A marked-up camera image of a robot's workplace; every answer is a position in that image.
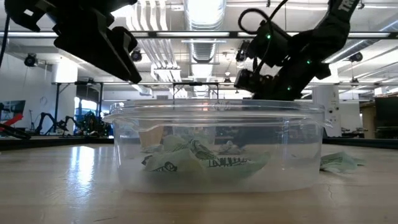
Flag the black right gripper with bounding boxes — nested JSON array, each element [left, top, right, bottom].
[[252, 52, 331, 101]]

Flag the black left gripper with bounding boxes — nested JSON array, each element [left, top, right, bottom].
[[54, 9, 142, 84]]

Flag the banknotes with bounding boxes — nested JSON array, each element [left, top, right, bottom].
[[198, 151, 271, 180]]

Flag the bills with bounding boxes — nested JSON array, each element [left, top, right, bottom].
[[185, 138, 220, 161]]

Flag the white pillar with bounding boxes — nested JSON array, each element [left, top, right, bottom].
[[312, 84, 341, 138]]

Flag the dark background machine cluster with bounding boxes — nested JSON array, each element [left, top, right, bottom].
[[76, 111, 111, 138]]

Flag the tan paper cup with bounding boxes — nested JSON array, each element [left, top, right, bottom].
[[138, 126, 165, 147]]

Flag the wooden cabinet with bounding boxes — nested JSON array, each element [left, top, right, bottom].
[[360, 101, 377, 139]]

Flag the dark cabinet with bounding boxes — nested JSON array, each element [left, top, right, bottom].
[[374, 96, 398, 139]]

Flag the red object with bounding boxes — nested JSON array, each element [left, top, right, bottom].
[[0, 113, 23, 131]]

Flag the large clear plastic container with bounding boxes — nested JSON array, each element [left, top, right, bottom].
[[102, 98, 332, 194]]

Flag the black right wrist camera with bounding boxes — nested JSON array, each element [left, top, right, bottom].
[[234, 68, 275, 95]]

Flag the tall black metal frame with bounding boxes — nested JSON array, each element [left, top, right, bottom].
[[51, 81, 105, 134]]

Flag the small black metal frame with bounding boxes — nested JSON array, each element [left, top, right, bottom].
[[172, 82, 220, 100]]

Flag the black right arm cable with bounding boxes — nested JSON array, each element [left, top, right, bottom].
[[238, 0, 290, 35]]

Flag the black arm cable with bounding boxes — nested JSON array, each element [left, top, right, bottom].
[[238, 0, 290, 35], [0, 15, 11, 68]]

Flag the silver ventilation duct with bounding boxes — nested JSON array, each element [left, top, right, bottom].
[[182, 0, 228, 63]]

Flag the black table edge frame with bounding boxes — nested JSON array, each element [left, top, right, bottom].
[[0, 136, 398, 151]]

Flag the dark wall screen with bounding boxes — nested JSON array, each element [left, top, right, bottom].
[[0, 100, 26, 124]]

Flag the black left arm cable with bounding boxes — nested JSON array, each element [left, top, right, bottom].
[[0, 15, 11, 68]]

